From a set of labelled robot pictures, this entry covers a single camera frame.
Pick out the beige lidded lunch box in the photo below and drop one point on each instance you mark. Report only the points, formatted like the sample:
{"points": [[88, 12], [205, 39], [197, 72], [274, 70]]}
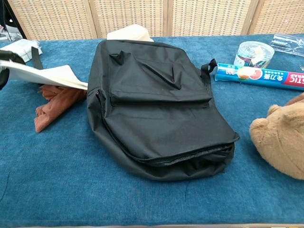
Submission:
{"points": [[133, 33]]}

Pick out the brown capybara plush toy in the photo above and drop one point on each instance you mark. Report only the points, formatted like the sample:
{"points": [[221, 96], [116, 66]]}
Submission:
{"points": [[282, 140]]}

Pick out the black tripod stand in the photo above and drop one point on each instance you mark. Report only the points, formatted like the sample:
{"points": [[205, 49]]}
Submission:
{"points": [[17, 21]]}

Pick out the white spiral notebook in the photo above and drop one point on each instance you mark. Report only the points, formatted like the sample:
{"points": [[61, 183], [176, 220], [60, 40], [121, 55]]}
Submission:
{"points": [[50, 74]]}

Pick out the black backpack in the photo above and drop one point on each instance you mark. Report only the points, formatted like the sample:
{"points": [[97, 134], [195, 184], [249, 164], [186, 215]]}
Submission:
{"points": [[161, 114]]}

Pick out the blue plastic food wrap box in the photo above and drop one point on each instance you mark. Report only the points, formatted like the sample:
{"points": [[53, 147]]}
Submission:
{"points": [[261, 77]]}

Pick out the rust brown towel cloth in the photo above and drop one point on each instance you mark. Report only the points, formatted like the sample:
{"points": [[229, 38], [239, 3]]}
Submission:
{"points": [[57, 99]]}

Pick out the clear jar of binder clips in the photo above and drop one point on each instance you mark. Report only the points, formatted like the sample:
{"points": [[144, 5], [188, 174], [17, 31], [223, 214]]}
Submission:
{"points": [[255, 53]]}

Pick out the blue table cloth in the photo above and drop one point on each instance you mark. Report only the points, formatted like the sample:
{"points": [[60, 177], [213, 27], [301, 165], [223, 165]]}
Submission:
{"points": [[71, 178]]}

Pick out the clear plastic water bottle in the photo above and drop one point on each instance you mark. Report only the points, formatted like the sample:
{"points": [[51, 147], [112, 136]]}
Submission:
{"points": [[288, 45]]}

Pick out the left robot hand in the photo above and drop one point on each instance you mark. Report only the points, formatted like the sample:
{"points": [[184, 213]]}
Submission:
{"points": [[6, 55]]}

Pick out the wrapped tissue pack bundle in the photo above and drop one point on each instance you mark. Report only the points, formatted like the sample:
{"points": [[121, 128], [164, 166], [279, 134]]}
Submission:
{"points": [[22, 48]]}

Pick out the wicker folding screen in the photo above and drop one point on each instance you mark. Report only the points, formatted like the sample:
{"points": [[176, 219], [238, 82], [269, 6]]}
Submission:
{"points": [[202, 16]]}

